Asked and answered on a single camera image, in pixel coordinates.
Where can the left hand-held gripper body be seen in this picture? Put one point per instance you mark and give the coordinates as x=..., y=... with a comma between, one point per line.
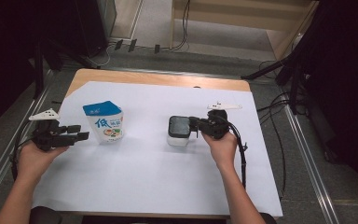
x=48, y=140

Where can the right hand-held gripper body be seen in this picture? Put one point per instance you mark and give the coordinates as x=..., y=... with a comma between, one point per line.
x=214, y=127

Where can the clear jar with black lid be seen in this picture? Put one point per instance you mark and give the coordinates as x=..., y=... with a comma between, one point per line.
x=179, y=126

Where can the blue and white bag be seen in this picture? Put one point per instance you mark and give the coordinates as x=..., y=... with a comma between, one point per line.
x=104, y=124

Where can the person's right hand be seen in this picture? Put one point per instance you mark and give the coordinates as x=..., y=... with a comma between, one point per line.
x=223, y=151

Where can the person's left hand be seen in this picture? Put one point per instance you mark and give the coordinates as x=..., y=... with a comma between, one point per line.
x=34, y=161

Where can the wooden table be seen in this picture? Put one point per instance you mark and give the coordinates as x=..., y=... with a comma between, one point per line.
x=90, y=76

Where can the black metal stand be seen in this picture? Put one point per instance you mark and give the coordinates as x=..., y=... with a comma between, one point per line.
x=38, y=71

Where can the white paper sheet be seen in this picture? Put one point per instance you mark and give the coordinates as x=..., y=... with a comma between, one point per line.
x=143, y=177

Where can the person's left leg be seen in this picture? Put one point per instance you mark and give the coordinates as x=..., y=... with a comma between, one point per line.
x=46, y=216

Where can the person's leg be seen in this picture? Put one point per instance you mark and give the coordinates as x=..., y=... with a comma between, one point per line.
x=46, y=216
x=268, y=219

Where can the small black block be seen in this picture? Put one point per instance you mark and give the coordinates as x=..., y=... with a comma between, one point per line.
x=157, y=48
x=118, y=44
x=132, y=45

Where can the black tripod stand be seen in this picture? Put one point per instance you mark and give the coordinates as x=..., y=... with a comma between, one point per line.
x=293, y=87

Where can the dark cabinet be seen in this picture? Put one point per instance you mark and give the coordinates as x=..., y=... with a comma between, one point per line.
x=90, y=28

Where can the dark curtain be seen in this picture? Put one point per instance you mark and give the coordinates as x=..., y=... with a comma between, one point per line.
x=6, y=46
x=348, y=77

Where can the light wooden shelf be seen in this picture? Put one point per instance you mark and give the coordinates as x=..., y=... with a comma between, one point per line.
x=230, y=20

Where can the person's right leg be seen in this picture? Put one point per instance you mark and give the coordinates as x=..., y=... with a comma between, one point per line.
x=268, y=219

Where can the metal floor rail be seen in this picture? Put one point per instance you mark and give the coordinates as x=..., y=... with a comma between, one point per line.
x=311, y=171
x=0, y=169

